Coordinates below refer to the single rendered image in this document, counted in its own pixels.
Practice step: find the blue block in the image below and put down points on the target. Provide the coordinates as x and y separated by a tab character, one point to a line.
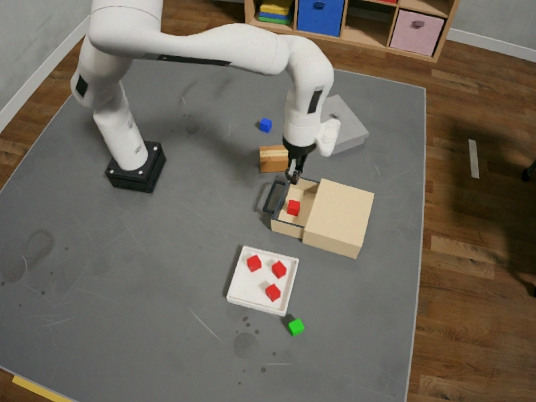
265	125

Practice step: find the red block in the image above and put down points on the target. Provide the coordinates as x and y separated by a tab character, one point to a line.
254	263
279	270
293	207
273	292

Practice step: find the green block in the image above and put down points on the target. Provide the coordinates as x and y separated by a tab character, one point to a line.
295	327

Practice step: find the brown cardboard box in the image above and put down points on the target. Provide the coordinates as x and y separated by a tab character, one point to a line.
273	159

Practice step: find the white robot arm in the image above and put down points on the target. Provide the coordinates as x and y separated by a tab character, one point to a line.
131	29

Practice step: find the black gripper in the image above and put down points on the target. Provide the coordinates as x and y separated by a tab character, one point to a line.
296	158

